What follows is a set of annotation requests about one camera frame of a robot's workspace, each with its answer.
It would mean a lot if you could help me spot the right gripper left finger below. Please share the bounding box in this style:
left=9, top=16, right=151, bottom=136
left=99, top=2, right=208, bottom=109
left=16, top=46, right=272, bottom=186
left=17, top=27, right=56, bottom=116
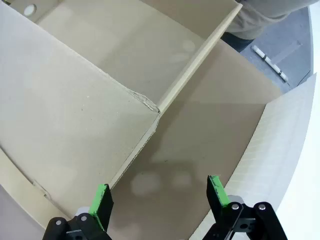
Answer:
left=42, top=183, right=115, bottom=240

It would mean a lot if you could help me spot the thin black floor cable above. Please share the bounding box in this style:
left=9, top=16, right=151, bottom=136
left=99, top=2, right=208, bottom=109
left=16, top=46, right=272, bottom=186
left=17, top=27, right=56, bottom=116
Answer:
left=297, top=70, right=312, bottom=87

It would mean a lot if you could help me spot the white rod on floor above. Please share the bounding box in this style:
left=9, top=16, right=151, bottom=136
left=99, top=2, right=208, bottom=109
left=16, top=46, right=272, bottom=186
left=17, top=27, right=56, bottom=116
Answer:
left=251, top=44, right=291, bottom=85

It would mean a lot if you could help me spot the person torso beige sweater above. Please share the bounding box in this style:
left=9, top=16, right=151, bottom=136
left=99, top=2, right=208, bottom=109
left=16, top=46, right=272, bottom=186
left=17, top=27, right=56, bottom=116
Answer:
left=221, top=0, right=320, bottom=53

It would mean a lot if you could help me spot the white platform block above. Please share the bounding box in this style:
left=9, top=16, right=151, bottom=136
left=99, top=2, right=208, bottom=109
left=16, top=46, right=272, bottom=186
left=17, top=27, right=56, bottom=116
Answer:
left=188, top=0, right=320, bottom=240

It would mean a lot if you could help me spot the brown cardboard shoe box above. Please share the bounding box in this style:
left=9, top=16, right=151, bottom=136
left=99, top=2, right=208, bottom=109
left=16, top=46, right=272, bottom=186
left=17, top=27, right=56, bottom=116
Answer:
left=0, top=0, right=244, bottom=221

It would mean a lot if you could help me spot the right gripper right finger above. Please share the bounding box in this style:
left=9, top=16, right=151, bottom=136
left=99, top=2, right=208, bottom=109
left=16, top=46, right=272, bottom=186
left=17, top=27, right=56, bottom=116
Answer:
left=204, top=174, right=288, bottom=240

